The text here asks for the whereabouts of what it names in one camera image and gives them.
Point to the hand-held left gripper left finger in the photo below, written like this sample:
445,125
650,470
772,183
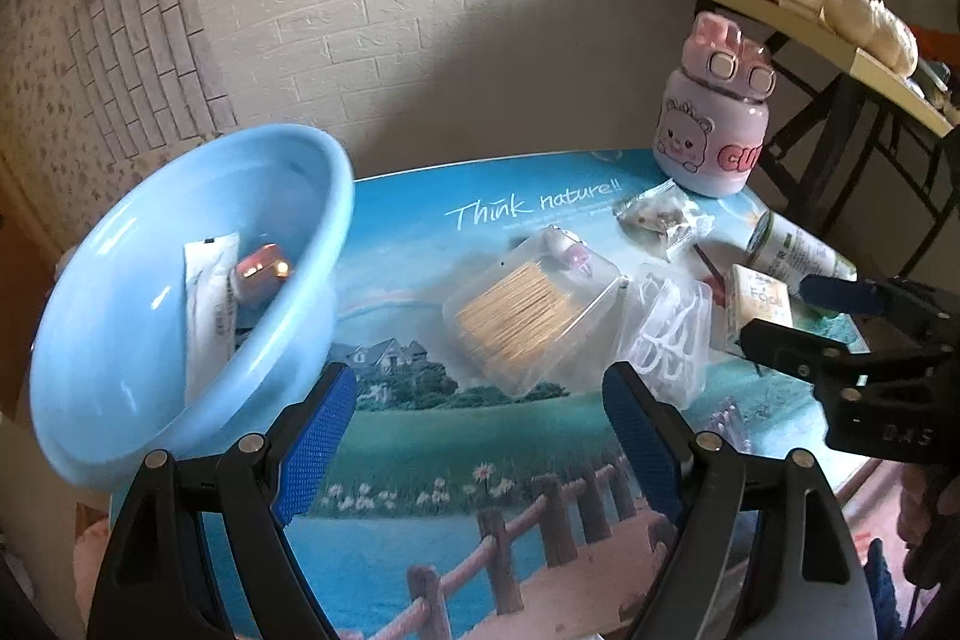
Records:
319,437

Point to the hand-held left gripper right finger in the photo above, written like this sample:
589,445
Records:
641,430

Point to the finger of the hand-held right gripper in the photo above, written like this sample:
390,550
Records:
832,293
780,344

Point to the small yellow white box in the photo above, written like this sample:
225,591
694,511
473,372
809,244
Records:
761,302

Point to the white green tube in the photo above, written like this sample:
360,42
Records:
795,250

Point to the clear bag of floss picks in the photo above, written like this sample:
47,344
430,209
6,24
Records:
667,332

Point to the clear toothpick box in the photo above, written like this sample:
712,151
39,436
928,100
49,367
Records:
517,317

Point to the clear zip bag of snacks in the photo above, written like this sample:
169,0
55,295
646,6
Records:
660,216

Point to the white sachet packet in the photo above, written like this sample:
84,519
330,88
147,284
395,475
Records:
210,295

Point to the light blue plastic basin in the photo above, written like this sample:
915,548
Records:
135,310

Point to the thin red stick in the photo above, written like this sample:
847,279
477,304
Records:
709,261

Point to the small pink box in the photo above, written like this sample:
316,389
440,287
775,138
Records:
262,269

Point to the small pink white charm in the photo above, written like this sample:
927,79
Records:
577,254

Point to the pink bear water bottle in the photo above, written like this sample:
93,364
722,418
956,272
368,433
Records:
705,123

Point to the folding side table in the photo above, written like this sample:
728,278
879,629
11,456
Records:
885,74

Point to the bag of white buns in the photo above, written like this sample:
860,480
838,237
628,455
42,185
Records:
870,25

